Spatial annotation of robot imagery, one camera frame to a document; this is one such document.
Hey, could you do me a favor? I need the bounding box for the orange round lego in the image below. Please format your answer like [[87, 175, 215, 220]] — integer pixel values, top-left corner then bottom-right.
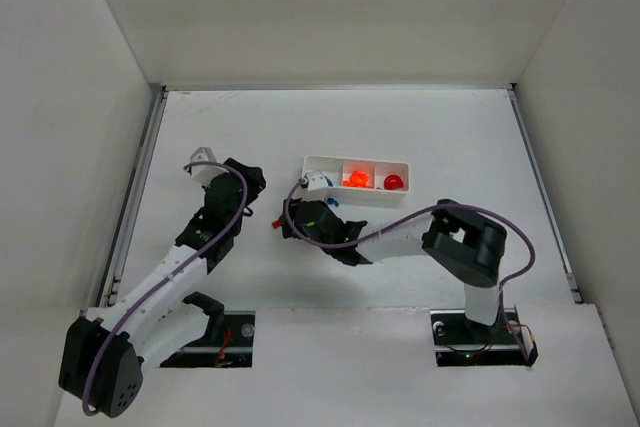
[[342, 170, 374, 189]]

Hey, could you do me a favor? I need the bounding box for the red dome lego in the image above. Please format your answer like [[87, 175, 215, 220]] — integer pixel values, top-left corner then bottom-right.
[[383, 174, 404, 191]]

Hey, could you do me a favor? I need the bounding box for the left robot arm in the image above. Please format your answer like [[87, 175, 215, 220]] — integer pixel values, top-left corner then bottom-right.
[[58, 158, 266, 418]]

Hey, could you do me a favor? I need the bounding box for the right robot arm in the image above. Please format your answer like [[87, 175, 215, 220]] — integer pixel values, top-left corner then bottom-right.
[[279, 199, 507, 327]]

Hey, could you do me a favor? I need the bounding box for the white three-compartment tray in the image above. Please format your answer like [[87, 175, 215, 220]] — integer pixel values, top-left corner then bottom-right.
[[302, 155, 411, 207]]

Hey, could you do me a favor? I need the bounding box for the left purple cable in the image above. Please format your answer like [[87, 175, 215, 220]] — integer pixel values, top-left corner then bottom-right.
[[80, 160, 250, 417]]

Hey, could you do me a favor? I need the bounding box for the purple cable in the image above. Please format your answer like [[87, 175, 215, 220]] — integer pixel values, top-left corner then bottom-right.
[[80, 160, 250, 417], [284, 181, 539, 293]]

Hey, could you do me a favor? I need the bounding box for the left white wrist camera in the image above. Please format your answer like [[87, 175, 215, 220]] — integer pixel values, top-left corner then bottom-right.
[[184, 146, 219, 186]]

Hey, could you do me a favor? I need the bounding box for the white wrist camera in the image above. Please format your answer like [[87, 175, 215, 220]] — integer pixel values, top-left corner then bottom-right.
[[301, 170, 330, 197], [184, 146, 219, 186]]

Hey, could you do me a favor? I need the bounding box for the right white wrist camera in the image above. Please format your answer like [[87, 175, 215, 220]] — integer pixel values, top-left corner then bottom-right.
[[301, 170, 330, 197]]

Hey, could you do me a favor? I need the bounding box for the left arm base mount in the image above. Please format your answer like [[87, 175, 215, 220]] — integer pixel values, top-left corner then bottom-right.
[[160, 292, 256, 369]]

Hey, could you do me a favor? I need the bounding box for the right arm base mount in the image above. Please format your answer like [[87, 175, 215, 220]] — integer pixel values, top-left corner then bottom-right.
[[430, 308, 539, 367]]

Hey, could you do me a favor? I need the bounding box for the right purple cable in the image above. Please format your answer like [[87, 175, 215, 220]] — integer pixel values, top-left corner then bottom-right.
[[284, 181, 539, 293]]

